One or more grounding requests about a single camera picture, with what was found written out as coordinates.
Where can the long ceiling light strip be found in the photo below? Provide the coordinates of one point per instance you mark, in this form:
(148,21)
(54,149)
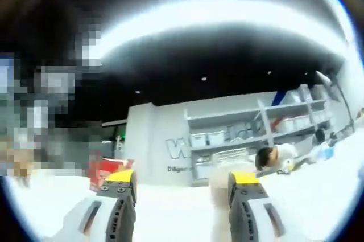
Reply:
(199,17)

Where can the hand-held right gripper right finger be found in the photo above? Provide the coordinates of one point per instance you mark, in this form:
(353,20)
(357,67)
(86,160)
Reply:
(253,216)

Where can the row of white storage bins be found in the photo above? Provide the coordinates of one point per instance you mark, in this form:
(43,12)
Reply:
(216,137)

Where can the red coffee box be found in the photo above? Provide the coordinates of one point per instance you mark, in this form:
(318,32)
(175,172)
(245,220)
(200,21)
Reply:
(116,165)

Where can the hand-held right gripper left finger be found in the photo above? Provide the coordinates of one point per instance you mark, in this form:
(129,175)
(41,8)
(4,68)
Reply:
(91,219)

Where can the grey metal storage shelf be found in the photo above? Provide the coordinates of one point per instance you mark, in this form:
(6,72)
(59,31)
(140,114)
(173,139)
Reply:
(221,121)

